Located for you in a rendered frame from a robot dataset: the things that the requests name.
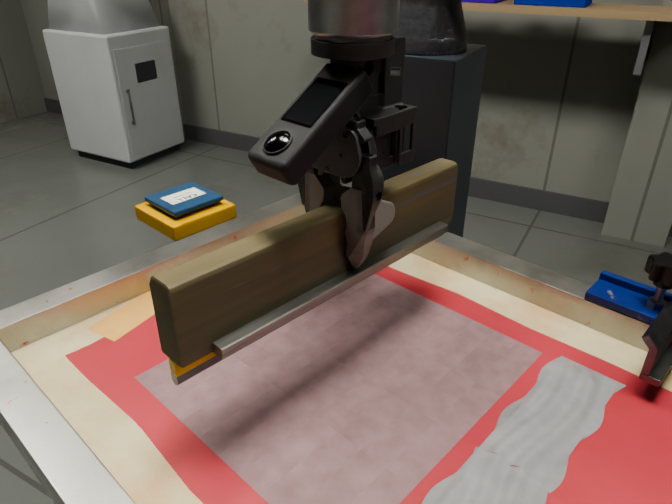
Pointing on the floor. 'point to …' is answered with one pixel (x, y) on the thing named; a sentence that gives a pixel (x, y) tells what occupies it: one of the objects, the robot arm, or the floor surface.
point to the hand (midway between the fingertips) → (336, 252)
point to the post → (194, 222)
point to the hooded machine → (114, 80)
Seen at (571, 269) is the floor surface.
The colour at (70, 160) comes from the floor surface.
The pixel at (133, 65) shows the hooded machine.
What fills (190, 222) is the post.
